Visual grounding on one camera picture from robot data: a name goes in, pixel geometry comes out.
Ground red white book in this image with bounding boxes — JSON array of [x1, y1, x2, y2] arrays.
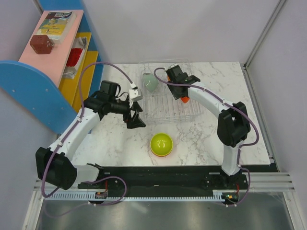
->
[[62, 36, 88, 79]]

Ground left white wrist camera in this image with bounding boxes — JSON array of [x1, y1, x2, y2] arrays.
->
[[129, 87, 143, 102]]

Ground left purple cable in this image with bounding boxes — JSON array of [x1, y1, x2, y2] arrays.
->
[[41, 62, 137, 218]]

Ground celadon green ceramic bowl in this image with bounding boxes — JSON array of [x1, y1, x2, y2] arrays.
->
[[142, 72, 158, 93]]

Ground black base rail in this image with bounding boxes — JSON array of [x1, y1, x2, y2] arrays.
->
[[78, 164, 248, 192]]

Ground blue pink yellow shelf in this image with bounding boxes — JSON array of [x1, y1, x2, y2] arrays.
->
[[0, 0, 103, 134]]

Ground red plastic bowl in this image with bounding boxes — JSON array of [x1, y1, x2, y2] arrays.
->
[[180, 96, 190, 104]]

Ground brown cube box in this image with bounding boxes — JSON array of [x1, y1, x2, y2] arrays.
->
[[29, 35, 54, 54]]

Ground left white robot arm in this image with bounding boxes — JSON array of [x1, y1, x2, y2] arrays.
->
[[35, 80, 146, 190]]

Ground purple cable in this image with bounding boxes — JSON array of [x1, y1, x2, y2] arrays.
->
[[153, 67, 260, 207], [41, 62, 137, 218]]

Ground orange bottom bowl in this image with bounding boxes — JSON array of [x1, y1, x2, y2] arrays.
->
[[154, 153, 169, 158]]

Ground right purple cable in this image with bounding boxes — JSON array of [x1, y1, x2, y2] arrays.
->
[[153, 67, 260, 207]]

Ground white wire dish rack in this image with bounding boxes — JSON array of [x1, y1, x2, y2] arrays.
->
[[138, 58, 202, 125]]

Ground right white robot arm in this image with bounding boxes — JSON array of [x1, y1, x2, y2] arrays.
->
[[166, 65, 250, 189]]

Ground yellow cover book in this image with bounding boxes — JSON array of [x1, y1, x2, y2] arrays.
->
[[36, 11, 76, 44]]

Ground white slotted cable duct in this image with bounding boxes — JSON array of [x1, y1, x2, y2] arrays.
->
[[48, 191, 225, 202]]

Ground yellow plastic bowl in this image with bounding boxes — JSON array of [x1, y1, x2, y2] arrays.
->
[[150, 133, 173, 155]]

